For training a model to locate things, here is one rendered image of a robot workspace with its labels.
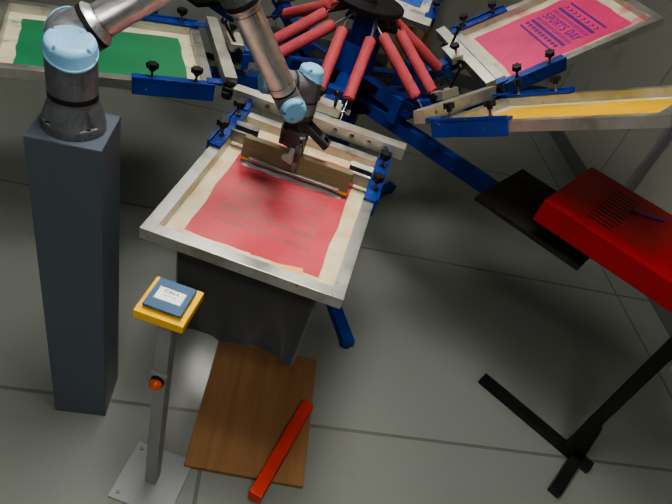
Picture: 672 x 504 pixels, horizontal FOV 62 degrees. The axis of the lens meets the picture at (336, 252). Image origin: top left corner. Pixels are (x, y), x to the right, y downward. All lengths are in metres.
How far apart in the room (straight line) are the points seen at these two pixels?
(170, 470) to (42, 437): 0.47
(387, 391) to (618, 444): 1.16
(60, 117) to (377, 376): 1.78
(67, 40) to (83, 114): 0.17
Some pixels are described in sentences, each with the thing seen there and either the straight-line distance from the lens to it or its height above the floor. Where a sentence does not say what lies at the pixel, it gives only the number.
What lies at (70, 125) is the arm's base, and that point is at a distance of 1.52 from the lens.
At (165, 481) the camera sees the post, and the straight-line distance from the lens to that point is 2.26.
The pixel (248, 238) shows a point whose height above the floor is 0.95.
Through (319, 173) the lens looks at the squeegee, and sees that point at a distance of 1.90.
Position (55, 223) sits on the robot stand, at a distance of 1.70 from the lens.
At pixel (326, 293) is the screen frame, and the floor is 0.99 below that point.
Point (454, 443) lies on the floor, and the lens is 2.65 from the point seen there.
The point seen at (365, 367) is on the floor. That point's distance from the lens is 2.70.
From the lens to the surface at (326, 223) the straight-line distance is 1.80.
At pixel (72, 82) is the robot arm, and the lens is 1.48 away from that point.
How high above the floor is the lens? 2.05
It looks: 40 degrees down
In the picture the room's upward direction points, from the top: 19 degrees clockwise
